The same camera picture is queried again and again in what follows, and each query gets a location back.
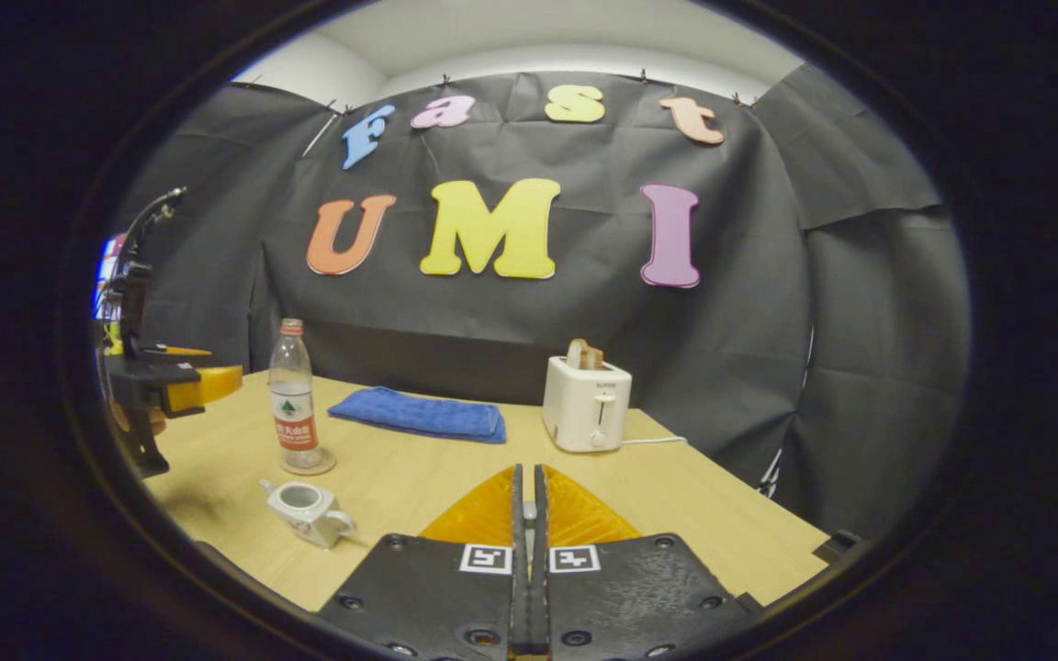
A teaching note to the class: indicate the blue folded towel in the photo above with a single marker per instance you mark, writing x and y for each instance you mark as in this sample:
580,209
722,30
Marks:
419,415

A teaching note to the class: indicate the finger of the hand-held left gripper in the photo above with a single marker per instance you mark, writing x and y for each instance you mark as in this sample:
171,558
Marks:
208,386
175,352

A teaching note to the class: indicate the toasted bread slice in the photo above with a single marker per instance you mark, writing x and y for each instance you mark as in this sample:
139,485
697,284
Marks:
578,353

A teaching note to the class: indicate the computer monitor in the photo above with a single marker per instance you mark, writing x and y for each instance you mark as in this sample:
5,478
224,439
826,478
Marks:
106,275

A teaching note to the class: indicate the black backdrop cloth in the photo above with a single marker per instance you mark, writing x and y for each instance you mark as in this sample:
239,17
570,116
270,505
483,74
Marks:
768,321

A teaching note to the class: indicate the white toaster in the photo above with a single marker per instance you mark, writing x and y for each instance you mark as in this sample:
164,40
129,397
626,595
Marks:
584,404

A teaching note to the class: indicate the small black block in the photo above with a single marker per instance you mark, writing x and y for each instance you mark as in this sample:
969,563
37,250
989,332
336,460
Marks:
837,544

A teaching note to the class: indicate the clear plastic water bottle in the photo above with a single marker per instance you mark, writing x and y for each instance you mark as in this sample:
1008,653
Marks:
294,404

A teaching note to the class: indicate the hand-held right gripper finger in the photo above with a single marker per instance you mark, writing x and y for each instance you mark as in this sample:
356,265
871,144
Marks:
519,588
540,588

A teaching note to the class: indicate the round wooden coaster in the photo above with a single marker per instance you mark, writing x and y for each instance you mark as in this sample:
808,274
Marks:
325,464

